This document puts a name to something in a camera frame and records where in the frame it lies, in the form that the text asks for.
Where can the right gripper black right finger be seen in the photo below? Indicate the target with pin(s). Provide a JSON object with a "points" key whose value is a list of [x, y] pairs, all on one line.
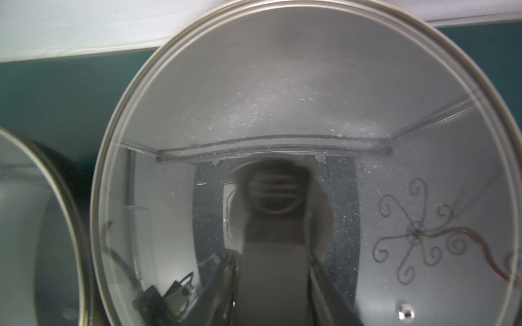
{"points": [[327, 305]]}

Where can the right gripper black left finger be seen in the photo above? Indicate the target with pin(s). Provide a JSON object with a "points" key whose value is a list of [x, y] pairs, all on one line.
{"points": [[214, 306]]}

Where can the glass pot lid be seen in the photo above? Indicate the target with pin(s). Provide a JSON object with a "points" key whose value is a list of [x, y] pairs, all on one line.
{"points": [[269, 130], [39, 282]]}

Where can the black base copper hook stand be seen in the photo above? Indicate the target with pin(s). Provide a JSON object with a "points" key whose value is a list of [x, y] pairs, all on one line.
{"points": [[416, 234]]}

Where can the left black frying pan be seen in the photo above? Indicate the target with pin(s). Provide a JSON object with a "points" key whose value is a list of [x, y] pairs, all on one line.
{"points": [[72, 185]]}

